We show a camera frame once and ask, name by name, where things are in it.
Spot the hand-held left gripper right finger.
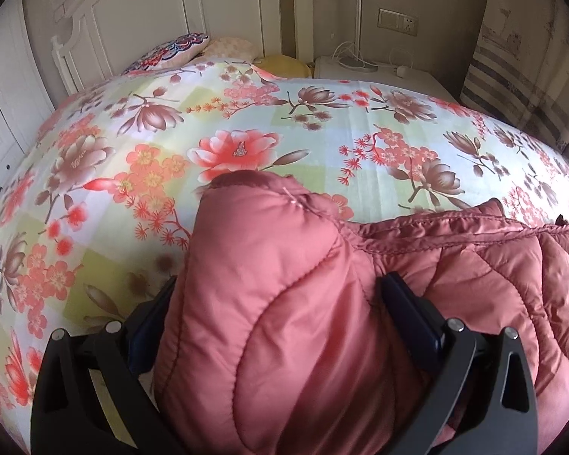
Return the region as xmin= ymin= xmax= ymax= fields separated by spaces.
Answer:
xmin=380 ymin=272 xmax=539 ymax=455

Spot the white nightstand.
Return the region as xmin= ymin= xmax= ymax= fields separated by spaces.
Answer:
xmin=313 ymin=55 xmax=461 ymax=102

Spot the wall socket panel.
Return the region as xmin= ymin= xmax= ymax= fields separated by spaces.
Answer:
xmin=378 ymin=8 xmax=419 ymax=36

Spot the white charger cable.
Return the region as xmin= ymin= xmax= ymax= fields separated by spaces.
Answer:
xmin=336 ymin=0 xmax=380 ymax=72

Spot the white wardrobe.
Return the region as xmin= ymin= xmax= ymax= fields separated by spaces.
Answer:
xmin=0 ymin=0 xmax=58 ymax=200

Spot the yellow pillow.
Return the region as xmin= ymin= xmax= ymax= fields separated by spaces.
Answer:
xmin=252 ymin=53 xmax=311 ymax=79

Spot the beige pillow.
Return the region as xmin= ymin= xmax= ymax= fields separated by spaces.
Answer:
xmin=201 ymin=38 xmax=261 ymax=61

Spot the patterned round pillow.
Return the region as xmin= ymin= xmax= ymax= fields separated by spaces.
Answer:
xmin=122 ymin=33 xmax=209 ymax=75

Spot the pink quilted jacket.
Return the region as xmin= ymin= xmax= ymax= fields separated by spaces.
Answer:
xmin=152 ymin=171 xmax=569 ymax=455

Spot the printed beige curtain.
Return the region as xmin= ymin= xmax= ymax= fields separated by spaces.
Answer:
xmin=459 ymin=0 xmax=569 ymax=152

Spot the floral bed sheet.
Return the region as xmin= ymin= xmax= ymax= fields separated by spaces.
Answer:
xmin=0 ymin=57 xmax=569 ymax=455

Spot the white wooden headboard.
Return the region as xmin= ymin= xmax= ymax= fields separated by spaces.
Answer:
xmin=51 ymin=0 xmax=299 ymax=96

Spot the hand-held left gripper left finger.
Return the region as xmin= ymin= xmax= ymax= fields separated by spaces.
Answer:
xmin=30 ymin=275 xmax=190 ymax=455

